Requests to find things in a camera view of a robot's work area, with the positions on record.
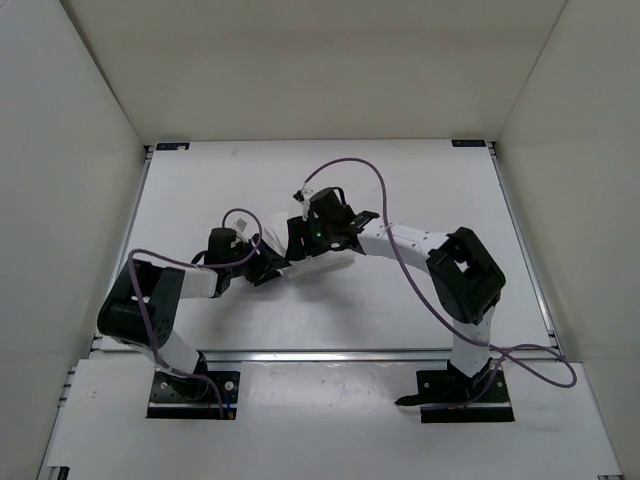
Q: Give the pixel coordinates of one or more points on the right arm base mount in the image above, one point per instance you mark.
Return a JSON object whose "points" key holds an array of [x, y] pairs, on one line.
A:
{"points": [[447, 396]]}

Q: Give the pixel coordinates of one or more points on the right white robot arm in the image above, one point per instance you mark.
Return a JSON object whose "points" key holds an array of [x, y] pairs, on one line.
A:
{"points": [[467, 280]]}

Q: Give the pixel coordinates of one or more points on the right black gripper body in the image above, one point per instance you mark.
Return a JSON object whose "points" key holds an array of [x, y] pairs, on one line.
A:
{"points": [[321, 234]]}

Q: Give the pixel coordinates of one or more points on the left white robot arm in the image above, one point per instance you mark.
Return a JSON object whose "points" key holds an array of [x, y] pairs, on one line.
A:
{"points": [[141, 307]]}

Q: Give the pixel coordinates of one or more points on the aluminium front rail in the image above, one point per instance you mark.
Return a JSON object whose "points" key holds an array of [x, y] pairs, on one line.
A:
{"points": [[331, 356]]}

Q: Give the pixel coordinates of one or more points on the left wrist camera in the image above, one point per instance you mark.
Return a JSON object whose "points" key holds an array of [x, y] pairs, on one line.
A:
{"points": [[241, 224]]}

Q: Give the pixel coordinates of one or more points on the white pleated skirt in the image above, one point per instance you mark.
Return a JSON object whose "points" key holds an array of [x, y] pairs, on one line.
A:
{"points": [[275, 234]]}

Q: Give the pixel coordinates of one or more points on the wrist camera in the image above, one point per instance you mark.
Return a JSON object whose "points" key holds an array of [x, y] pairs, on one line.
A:
{"points": [[241, 224], [302, 198]]}

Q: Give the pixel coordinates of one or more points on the left blue corner label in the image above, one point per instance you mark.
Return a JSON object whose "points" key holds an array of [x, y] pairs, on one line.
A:
{"points": [[172, 146]]}

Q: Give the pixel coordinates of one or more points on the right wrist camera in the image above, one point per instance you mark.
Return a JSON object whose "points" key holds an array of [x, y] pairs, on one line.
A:
{"points": [[302, 198]]}

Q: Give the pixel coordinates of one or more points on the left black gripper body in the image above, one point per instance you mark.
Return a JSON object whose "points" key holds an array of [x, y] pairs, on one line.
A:
{"points": [[239, 252]]}

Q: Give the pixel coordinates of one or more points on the right blue corner label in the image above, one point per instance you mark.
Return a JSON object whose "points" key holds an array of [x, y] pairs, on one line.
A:
{"points": [[468, 143]]}

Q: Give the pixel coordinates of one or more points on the blue corner label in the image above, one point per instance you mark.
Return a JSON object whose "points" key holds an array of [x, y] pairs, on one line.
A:
{"points": [[468, 143], [172, 146]]}

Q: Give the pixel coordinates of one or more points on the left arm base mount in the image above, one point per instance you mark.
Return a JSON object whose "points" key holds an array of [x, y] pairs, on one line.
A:
{"points": [[177, 398]]}

